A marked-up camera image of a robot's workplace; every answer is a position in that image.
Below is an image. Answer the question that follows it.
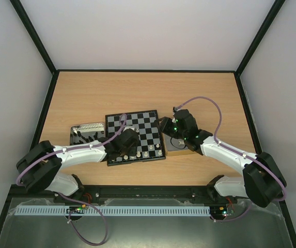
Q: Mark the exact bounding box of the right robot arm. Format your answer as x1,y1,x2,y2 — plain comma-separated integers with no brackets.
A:
156,110,286,208

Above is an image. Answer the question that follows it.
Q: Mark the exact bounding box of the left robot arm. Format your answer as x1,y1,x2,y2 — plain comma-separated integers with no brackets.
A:
15,128,140,196

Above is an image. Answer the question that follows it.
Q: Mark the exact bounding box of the gold tin with white pieces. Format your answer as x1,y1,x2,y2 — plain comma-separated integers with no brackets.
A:
163,134,194,157

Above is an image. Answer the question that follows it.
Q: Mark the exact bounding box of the tin tray with black pieces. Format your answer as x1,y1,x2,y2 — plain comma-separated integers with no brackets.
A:
70,122,105,145

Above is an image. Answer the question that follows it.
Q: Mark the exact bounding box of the black silver chessboard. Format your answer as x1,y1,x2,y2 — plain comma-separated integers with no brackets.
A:
107,110,166,166

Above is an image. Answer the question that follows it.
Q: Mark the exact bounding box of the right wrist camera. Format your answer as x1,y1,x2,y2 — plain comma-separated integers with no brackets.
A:
173,106,182,113

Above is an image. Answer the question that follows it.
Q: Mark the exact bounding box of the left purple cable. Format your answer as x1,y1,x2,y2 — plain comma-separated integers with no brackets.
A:
15,113,128,187

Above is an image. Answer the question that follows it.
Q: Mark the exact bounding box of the purple cable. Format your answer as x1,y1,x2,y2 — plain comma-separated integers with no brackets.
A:
15,113,128,187
176,96,287,223

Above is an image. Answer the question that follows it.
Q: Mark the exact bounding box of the light blue cable duct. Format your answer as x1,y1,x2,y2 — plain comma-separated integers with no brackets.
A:
14,206,210,217

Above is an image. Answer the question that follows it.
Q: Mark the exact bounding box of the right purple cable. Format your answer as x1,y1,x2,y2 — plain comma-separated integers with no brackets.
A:
176,96,287,223

